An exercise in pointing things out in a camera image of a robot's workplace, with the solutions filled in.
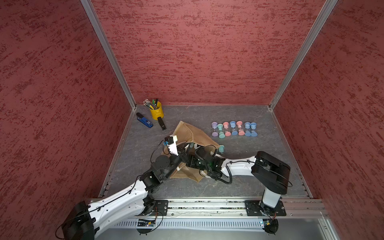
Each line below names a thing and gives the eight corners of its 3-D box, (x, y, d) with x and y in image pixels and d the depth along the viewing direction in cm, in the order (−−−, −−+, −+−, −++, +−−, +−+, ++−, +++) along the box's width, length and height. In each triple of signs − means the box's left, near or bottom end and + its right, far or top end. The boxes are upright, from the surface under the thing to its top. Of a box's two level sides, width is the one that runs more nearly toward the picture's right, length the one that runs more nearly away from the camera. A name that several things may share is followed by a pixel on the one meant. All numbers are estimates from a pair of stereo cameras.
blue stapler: (135, 117, 114) (134, 114, 112) (140, 114, 116) (139, 111, 114) (148, 129, 107) (147, 126, 105) (153, 125, 109) (152, 123, 107)
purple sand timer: (211, 136, 103) (212, 134, 102) (210, 123, 111) (211, 121, 109) (218, 136, 104) (218, 134, 102) (216, 123, 111) (217, 121, 109)
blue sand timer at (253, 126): (250, 136, 104) (251, 134, 102) (250, 123, 112) (251, 121, 109) (256, 137, 104) (258, 135, 102) (255, 124, 111) (257, 122, 109)
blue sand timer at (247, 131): (245, 136, 104) (246, 134, 102) (244, 123, 112) (245, 121, 110) (250, 136, 104) (251, 134, 102) (249, 123, 111) (250, 121, 110)
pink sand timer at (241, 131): (238, 135, 104) (239, 133, 102) (236, 123, 112) (236, 120, 109) (244, 135, 104) (245, 133, 102) (241, 123, 112) (242, 120, 110)
